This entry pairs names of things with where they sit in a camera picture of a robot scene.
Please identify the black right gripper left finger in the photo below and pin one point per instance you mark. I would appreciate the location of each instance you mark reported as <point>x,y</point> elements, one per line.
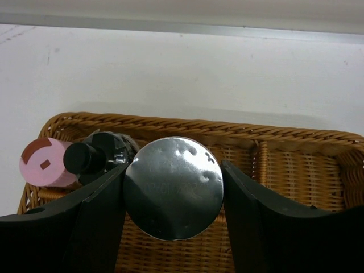
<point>80,232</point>

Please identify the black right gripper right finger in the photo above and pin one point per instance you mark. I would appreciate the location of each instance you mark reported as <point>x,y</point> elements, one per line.
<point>271,233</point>

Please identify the pink lid spice jar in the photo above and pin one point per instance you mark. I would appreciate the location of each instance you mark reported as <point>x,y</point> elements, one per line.
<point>41,163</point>

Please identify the small dark bottle black cap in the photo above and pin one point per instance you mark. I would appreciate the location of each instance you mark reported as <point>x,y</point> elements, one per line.
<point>98,154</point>

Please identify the white can silver lid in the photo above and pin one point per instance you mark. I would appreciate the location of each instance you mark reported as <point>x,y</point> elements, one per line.
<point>173,189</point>

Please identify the wicker divided basket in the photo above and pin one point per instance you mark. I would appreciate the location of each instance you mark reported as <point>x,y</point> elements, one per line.
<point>323,168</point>

